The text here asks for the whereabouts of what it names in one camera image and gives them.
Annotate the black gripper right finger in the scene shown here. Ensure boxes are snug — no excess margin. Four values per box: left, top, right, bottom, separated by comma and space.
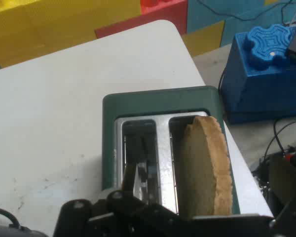
188, 201, 296, 237

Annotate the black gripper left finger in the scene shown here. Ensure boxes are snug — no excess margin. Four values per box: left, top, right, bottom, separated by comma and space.
53, 161, 188, 237

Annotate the toasted bread slice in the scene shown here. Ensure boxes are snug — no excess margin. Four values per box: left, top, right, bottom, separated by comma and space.
179, 115, 234, 219

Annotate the green two-slot toaster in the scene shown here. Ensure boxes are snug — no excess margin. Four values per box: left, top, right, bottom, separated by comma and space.
102, 85, 241, 215

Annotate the blue printed box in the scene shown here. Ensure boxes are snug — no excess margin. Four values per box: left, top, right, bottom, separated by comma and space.
223, 32, 296, 125

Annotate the blue printed knob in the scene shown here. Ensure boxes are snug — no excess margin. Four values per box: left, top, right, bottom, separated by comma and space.
246, 24, 296, 71

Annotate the small yellow foam block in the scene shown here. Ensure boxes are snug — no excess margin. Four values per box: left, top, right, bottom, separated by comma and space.
181, 20, 225, 58

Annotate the low red foam block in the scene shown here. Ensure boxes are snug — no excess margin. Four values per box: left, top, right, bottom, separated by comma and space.
95, 0, 188, 39

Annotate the blue foam block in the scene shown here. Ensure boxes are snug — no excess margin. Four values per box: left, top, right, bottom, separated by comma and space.
186, 0, 296, 47

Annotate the black stand with cables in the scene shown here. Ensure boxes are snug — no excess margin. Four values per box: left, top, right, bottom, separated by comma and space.
253, 118, 296, 223

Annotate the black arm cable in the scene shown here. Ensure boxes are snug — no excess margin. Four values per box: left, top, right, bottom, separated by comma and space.
0, 206, 23, 230

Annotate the black cable of blue box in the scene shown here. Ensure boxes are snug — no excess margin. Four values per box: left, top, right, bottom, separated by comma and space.
218, 68, 228, 117

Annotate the thin black wire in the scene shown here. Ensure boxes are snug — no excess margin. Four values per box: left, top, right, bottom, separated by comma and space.
197, 0, 294, 22

